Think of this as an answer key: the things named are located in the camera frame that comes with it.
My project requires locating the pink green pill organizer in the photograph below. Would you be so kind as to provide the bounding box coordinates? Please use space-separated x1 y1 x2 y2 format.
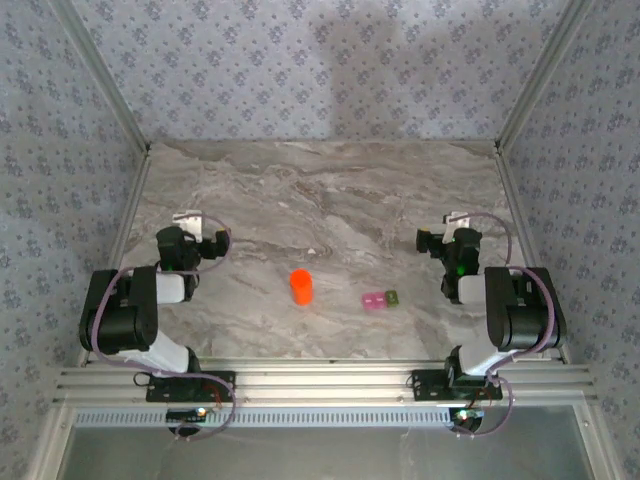
361 289 401 312

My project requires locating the orange pill bottle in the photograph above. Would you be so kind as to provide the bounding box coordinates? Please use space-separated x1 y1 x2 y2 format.
289 282 315 307

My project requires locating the small circuit board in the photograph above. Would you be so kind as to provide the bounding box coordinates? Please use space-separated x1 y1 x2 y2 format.
448 407 486 424
166 407 209 422

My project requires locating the grey metal sheet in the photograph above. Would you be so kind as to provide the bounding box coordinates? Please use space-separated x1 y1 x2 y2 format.
54 405 601 480

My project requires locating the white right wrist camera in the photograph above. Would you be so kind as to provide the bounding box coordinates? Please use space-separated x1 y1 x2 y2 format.
443 210 473 237

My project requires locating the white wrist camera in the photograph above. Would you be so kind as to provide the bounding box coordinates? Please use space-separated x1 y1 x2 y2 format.
171 211 204 242
443 210 473 237

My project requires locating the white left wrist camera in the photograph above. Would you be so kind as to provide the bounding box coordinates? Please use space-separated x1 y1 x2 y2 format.
171 211 204 242

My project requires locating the aluminium side rail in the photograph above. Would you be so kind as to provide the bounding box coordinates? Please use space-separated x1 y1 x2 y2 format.
493 144 572 365
74 147 154 369

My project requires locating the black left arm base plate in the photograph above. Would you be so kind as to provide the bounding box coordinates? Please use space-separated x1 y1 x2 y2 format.
145 370 237 403

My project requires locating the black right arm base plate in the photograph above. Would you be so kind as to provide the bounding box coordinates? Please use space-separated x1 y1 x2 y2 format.
410 369 503 401

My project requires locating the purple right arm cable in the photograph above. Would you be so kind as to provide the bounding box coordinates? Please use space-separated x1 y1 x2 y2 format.
449 211 559 439

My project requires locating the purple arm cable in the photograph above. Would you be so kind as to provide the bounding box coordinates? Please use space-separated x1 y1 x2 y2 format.
449 211 559 439
79 212 239 444

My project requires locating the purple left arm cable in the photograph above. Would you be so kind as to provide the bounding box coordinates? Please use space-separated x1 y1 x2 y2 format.
79 212 239 444

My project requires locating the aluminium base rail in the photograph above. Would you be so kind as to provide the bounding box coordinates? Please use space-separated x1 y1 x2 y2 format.
52 357 599 406

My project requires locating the aluminium corner post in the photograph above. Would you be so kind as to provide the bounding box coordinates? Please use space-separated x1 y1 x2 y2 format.
48 0 153 154
493 0 600 154

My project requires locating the grey slotted cable duct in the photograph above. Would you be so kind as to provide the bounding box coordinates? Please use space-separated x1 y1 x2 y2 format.
73 405 454 430

